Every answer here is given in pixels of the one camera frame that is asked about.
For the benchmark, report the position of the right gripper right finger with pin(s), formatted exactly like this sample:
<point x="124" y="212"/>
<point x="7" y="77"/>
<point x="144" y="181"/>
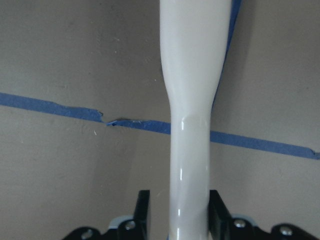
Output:
<point x="221" y="224"/>

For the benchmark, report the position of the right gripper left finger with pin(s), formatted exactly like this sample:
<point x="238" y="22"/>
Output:
<point x="136" y="227"/>

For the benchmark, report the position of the beige hand brush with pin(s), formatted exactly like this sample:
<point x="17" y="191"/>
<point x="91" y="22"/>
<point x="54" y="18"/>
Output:
<point x="193" y="44"/>

